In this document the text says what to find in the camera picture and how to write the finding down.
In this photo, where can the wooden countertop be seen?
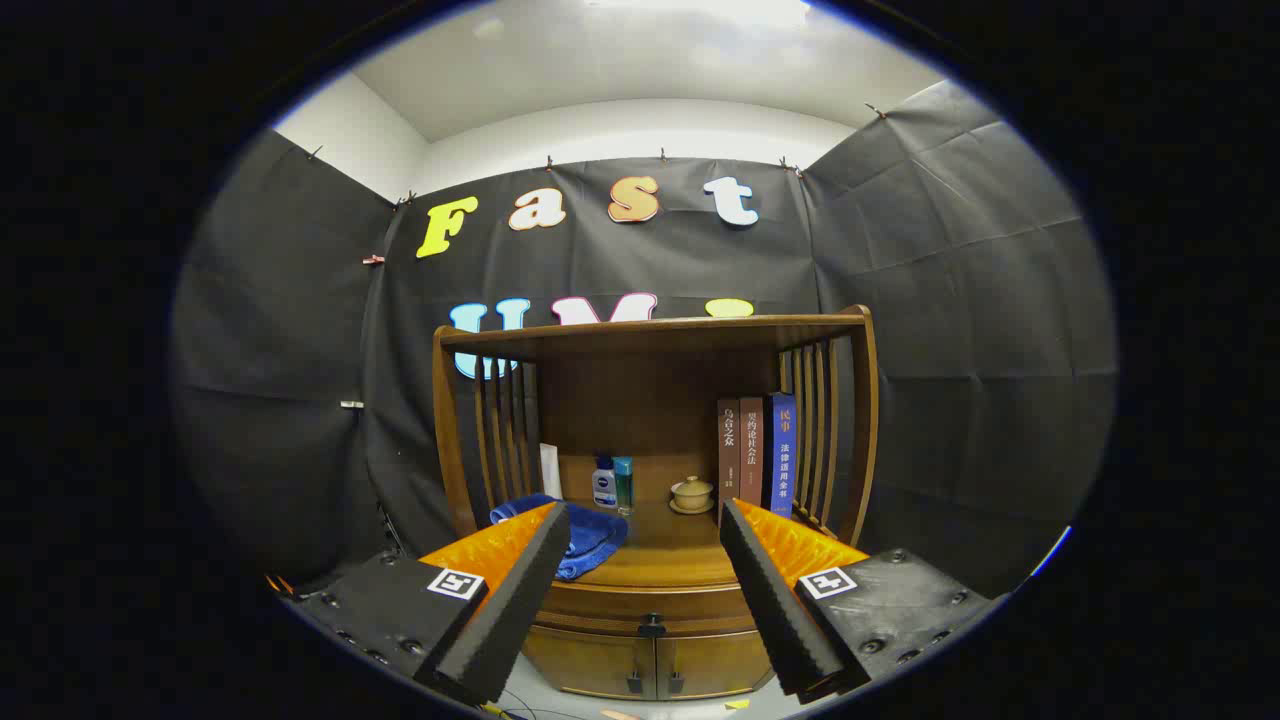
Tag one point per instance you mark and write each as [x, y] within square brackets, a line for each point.
[670, 550]

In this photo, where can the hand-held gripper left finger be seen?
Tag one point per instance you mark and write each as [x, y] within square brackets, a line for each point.
[515, 610]

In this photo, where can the wooden drawer with black knob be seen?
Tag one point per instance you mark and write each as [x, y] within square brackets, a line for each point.
[620, 605]

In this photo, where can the white lotion bottle blue cap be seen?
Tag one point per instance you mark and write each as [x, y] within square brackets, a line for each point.
[604, 485]

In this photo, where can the blue book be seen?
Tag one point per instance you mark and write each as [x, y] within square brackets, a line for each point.
[783, 450]

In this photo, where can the folded blue towel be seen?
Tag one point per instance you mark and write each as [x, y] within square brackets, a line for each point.
[595, 535]

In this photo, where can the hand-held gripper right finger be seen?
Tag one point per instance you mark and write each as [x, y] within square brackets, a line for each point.
[775, 610]

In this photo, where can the teal glass bottle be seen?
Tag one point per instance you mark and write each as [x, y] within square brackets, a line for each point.
[624, 480]

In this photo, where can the white tube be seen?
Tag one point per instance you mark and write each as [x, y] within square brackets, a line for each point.
[551, 470]

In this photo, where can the reddish brown book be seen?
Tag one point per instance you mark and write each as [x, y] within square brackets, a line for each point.
[751, 450]

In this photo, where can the dark brown book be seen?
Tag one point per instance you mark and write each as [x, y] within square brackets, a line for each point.
[728, 450]

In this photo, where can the wooden cabinet door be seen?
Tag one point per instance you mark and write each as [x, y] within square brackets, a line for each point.
[710, 662]
[590, 660]

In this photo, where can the brown wooden cabinet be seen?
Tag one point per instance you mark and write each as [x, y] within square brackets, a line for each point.
[640, 400]

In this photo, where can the beige lidded teacup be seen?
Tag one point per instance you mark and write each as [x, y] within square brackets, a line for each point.
[692, 494]

